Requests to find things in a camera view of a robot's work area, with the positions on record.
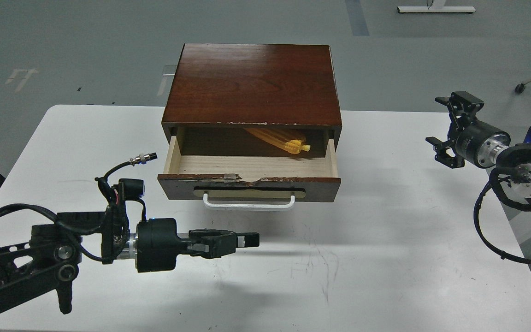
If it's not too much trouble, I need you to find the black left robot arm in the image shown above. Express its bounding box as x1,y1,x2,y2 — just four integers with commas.
0,153,260,314

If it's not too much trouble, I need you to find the brown wooden cabinet box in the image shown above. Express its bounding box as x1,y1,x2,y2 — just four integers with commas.
161,43,342,144

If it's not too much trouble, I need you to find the white table base foot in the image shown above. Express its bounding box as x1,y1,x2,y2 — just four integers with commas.
396,0,476,13

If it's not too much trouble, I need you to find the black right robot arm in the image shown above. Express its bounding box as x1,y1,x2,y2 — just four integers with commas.
425,91,531,265

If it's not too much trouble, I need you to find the wooden drawer with white handle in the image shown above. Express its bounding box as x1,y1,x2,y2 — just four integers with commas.
157,131,341,211

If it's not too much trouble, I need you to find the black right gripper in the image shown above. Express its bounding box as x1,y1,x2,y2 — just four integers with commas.
425,91,511,169

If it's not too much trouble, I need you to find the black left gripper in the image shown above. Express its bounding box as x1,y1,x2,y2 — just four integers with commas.
136,218,260,273

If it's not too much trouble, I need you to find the yellow corn cob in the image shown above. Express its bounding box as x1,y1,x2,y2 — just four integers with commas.
244,128,311,154

